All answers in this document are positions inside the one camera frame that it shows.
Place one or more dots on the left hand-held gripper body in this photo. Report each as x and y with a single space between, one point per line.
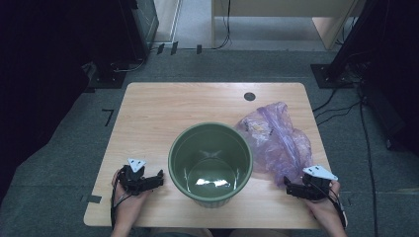
131 181

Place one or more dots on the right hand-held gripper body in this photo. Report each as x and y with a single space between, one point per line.
316 191

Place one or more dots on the purple plastic trash bag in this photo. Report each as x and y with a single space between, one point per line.
283 148

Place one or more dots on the green plastic trash bin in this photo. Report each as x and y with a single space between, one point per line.
210 158

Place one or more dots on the person's right hand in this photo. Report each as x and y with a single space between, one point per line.
326 210

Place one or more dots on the person's left hand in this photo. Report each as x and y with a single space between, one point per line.
126 209

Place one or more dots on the person's right leg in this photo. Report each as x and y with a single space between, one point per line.
260 233

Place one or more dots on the person's leg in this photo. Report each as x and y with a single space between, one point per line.
260 233
184 233

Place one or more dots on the person's left leg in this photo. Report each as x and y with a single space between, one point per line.
184 233

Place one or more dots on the crumpled clear plastic wrapper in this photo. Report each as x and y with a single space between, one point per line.
258 127

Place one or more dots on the dark round table hole cover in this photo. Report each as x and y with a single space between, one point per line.
249 96

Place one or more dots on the dark box on floor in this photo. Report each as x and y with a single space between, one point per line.
383 115

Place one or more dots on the black stand base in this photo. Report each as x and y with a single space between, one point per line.
108 80

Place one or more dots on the black tape strip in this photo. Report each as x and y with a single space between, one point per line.
160 48
174 48

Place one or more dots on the dark curtain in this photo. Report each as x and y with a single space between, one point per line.
36 82
400 65

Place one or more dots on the white panel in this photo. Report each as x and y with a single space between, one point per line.
166 19

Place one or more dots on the beige wooden desk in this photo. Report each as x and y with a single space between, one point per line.
263 8

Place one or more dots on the black stand with base plate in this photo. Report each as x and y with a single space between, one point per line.
329 75

